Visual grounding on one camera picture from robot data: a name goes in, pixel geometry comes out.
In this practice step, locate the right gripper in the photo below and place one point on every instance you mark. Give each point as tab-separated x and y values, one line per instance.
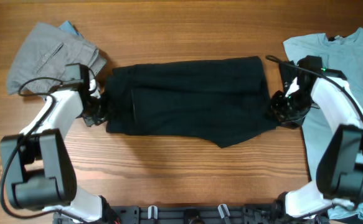
276	103

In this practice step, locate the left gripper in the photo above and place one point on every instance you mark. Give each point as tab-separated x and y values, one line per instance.
91	120

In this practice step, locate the black shorts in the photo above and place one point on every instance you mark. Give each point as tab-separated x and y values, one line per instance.
223	101

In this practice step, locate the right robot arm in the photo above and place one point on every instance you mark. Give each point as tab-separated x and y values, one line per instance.
339	175

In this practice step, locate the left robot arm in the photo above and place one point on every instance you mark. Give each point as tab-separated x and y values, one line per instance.
38	176

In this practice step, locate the folded grey trousers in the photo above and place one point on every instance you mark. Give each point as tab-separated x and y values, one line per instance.
45	53

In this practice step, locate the light blue t-shirt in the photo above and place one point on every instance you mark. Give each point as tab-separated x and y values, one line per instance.
341	53

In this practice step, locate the folded blue garment under trousers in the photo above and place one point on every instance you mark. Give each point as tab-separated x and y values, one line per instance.
68	27

